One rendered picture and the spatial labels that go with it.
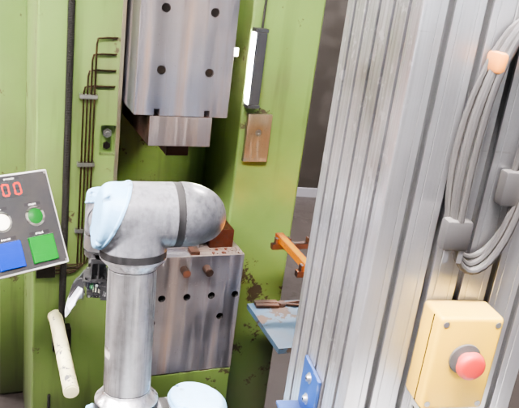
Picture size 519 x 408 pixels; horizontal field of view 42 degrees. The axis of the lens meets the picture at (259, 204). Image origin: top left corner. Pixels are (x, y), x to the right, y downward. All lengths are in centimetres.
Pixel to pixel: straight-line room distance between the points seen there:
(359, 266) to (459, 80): 26
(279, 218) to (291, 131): 33
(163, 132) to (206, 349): 79
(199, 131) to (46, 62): 50
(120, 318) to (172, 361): 121
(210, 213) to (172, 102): 97
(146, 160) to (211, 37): 72
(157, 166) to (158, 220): 153
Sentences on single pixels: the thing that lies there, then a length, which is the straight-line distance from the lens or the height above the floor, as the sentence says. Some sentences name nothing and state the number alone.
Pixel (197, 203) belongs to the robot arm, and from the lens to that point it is 116.
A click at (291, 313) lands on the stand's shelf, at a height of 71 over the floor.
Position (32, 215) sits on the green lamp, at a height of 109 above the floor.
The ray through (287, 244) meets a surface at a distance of 225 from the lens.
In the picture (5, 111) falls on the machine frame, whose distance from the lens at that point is 264.
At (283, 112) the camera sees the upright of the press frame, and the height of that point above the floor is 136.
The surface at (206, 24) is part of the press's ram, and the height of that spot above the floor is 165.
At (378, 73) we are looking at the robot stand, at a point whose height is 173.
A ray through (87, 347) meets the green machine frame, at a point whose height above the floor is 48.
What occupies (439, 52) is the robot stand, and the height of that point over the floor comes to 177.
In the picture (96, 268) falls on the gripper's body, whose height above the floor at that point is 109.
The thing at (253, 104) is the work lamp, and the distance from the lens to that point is 231.
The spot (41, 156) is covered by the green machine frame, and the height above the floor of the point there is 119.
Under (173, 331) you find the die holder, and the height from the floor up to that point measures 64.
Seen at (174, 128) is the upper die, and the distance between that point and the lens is 213.
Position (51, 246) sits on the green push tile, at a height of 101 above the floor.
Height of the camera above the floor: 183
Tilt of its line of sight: 19 degrees down
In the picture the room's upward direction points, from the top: 8 degrees clockwise
